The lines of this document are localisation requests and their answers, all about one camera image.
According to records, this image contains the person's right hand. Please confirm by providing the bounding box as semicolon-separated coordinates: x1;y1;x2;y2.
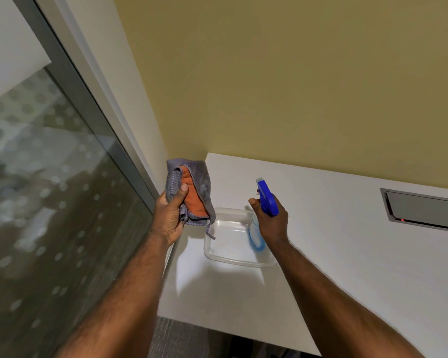
249;198;290;246

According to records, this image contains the person's left hand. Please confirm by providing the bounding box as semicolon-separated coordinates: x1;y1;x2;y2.
152;183;189;246

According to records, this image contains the grey and orange cleaning cloth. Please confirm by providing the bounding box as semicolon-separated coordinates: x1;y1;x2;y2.
166;158;216;240

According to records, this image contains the blue spray bottle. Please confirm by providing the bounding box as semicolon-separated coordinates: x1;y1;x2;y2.
249;177;280;253

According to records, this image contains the person's left forearm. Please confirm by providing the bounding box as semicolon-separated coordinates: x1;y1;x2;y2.
56;230;174;358

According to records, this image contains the person's right forearm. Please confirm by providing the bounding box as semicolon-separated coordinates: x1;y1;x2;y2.
273;238;426;358

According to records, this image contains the clear plastic container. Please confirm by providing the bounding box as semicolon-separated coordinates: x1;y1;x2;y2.
203;207;278;268

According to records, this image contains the frosted dotted glass partition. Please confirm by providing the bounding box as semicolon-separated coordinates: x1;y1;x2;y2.
0;0;159;358

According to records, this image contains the grey desk cable hatch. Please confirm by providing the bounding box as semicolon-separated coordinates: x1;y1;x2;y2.
380;188;448;234

